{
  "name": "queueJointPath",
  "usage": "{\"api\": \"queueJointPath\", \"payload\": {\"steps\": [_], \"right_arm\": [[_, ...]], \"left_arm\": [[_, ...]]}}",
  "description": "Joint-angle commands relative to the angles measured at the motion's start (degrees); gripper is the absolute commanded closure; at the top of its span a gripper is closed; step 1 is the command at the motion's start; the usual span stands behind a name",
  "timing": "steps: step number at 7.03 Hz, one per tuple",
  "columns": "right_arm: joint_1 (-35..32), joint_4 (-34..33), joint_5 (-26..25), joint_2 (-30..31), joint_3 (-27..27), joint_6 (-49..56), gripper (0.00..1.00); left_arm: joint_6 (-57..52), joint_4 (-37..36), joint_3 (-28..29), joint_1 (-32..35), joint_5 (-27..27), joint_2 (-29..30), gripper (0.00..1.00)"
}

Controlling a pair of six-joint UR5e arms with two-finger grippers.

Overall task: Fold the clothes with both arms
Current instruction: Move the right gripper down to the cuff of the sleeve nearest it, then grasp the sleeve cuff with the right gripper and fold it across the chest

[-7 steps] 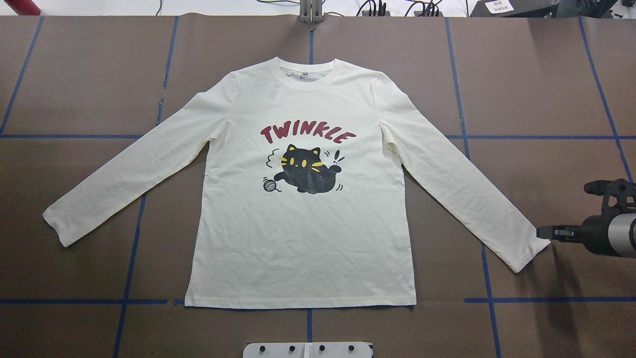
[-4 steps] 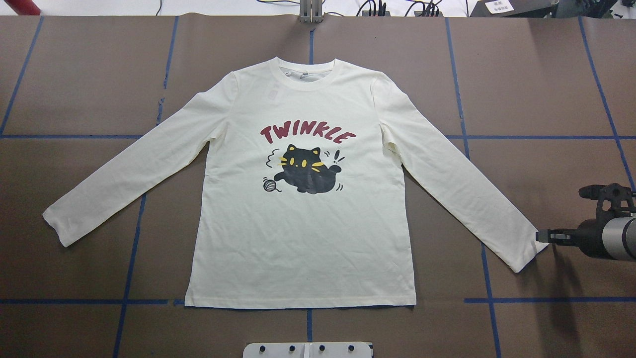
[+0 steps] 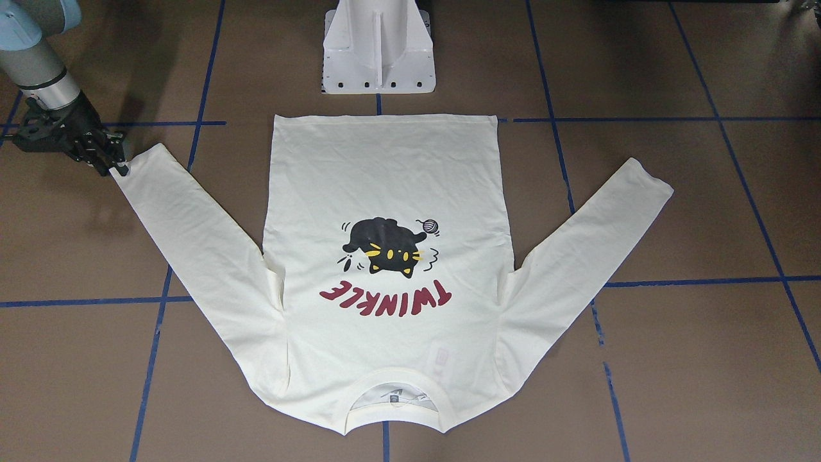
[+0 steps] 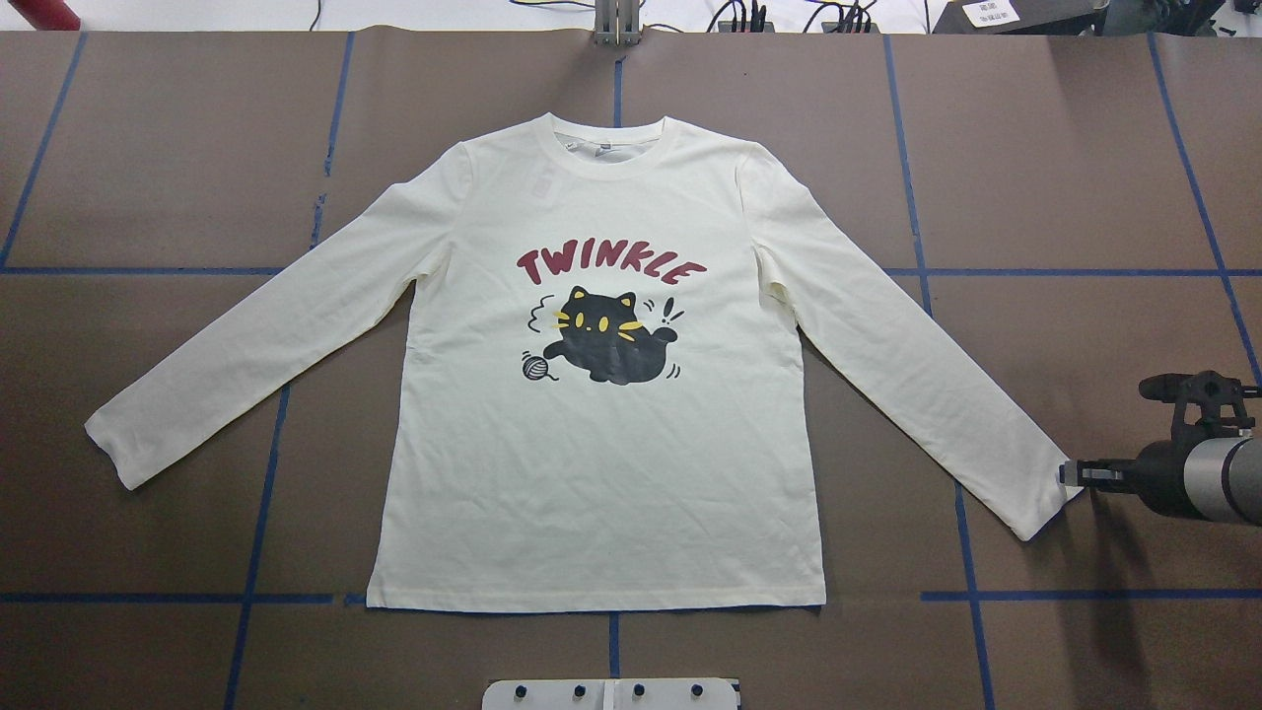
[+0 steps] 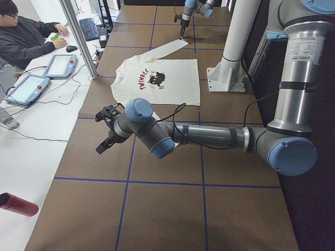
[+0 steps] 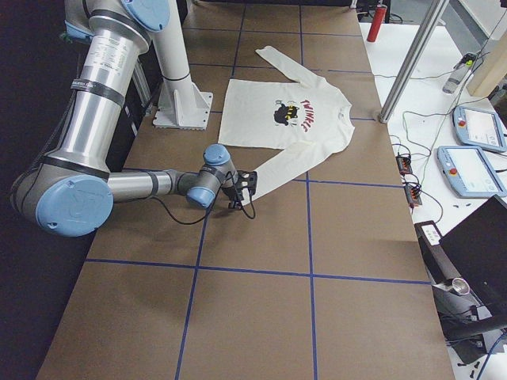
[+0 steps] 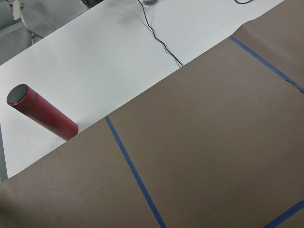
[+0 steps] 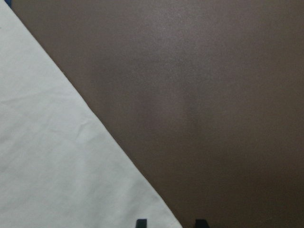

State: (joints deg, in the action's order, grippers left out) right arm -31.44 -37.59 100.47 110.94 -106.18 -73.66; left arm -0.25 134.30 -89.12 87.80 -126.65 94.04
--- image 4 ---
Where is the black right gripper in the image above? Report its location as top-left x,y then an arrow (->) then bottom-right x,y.
1059,441 -> 1189,520

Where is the cream long sleeve cat shirt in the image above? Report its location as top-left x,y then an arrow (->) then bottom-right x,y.
85,115 -> 1076,614

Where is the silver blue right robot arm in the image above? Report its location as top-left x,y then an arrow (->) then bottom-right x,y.
1059,438 -> 1261,527

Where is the brown paper table cover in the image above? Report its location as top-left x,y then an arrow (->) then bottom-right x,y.
3,28 -> 1259,709

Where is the small black box device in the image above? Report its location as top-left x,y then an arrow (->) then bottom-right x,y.
933,1 -> 1111,37

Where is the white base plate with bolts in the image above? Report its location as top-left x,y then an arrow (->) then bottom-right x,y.
481,677 -> 742,709

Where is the aluminium frame post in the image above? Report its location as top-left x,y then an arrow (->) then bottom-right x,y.
592,0 -> 644,45

